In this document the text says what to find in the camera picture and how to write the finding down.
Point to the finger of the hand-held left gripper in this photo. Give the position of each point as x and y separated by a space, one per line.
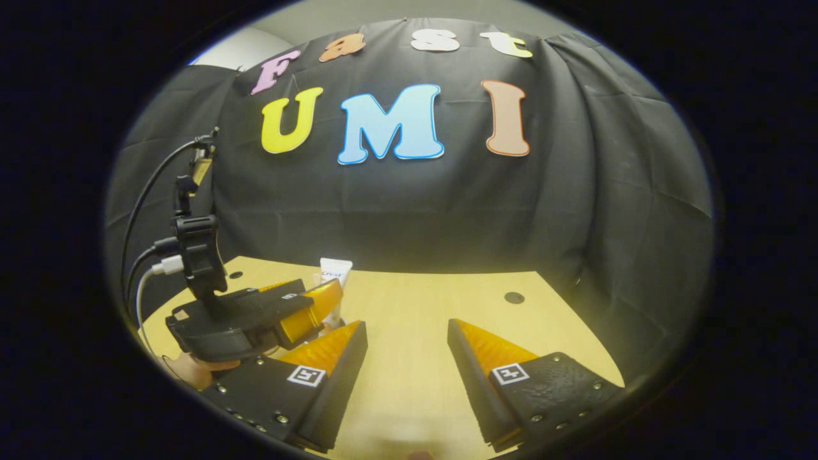
284 289
310 316

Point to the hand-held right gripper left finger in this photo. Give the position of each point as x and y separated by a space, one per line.
339 396

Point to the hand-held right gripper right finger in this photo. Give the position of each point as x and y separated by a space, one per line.
476 390

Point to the white toothpaste tube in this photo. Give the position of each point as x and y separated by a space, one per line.
335 271

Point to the wooden desktop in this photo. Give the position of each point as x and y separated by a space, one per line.
409 332

